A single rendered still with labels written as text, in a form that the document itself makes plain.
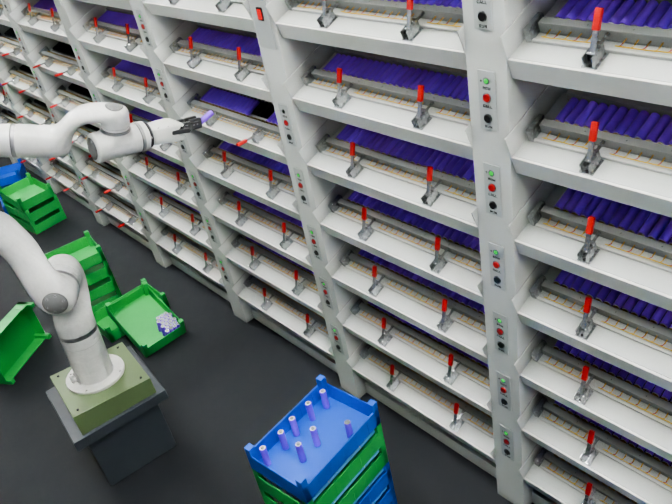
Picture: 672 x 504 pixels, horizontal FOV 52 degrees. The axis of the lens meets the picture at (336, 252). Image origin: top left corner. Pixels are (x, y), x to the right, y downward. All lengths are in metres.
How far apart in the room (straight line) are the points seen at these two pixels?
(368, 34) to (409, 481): 1.36
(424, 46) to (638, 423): 0.93
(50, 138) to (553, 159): 1.29
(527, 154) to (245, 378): 1.65
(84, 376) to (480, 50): 1.62
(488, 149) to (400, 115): 0.28
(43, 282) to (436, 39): 1.31
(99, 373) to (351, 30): 1.37
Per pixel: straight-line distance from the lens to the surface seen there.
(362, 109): 1.71
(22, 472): 2.82
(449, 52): 1.42
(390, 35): 1.54
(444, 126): 1.55
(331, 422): 1.93
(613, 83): 1.24
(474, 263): 1.76
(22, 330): 3.37
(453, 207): 1.64
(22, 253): 2.17
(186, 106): 2.53
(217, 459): 2.50
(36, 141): 2.02
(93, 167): 3.90
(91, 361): 2.35
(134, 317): 3.15
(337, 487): 1.86
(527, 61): 1.32
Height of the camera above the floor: 1.81
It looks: 34 degrees down
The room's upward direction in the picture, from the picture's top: 12 degrees counter-clockwise
